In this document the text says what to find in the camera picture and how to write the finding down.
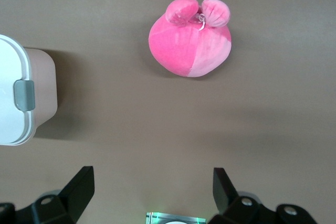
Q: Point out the pink plush toy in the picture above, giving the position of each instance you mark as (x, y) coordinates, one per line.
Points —
(181, 48)

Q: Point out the brown table mat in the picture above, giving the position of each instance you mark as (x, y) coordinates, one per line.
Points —
(183, 129)

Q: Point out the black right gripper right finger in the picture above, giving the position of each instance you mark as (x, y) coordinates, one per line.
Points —
(228, 203)

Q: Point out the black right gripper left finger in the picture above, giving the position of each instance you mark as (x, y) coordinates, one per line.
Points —
(73, 197)

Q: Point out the white lid with grey clips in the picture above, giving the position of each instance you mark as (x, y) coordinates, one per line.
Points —
(10, 77)

